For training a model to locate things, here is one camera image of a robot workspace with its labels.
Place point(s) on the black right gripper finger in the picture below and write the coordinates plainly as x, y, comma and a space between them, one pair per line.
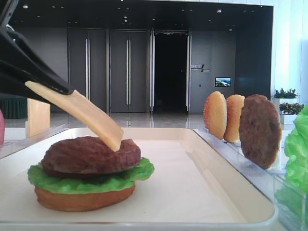
12, 81

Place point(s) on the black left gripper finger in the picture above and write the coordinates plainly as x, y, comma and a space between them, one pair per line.
15, 51

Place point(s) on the orange cheese slice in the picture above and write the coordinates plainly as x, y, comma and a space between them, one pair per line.
85, 111
38, 117

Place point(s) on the standing orange cheese slice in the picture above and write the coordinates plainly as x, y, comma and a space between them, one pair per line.
38, 117

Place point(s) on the red tomato slice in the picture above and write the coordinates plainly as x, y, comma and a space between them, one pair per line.
2, 128

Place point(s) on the green lettuce leaf on burger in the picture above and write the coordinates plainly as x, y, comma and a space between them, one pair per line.
105, 183

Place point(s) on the brown meat patty on burger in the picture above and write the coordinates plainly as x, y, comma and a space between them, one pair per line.
89, 157

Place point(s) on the standing brown meat patty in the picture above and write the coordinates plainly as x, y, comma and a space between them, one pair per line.
260, 130

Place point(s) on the standing green lettuce leaf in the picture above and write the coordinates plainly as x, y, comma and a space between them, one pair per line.
296, 148

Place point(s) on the dark double door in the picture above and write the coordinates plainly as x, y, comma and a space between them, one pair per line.
109, 67

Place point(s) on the bottom bun slice on tray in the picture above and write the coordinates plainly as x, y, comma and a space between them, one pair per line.
81, 202

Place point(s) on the far golden bun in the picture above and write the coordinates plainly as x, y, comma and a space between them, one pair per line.
215, 114

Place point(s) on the golden bun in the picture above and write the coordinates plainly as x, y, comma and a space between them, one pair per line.
234, 107
215, 114

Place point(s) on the cream rectangular tray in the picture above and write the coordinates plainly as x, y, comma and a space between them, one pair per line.
193, 188

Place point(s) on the near golden bun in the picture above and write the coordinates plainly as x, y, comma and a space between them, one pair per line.
234, 107

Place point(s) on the flower planter box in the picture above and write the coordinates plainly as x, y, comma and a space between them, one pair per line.
287, 104

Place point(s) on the left long clear rail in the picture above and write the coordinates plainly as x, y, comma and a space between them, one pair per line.
15, 146

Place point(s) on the long clear rail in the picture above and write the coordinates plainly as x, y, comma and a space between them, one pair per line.
15, 146
290, 200

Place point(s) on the wall display screen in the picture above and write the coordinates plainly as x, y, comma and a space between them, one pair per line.
222, 82

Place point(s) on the right long clear rail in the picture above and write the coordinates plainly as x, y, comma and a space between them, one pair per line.
290, 200

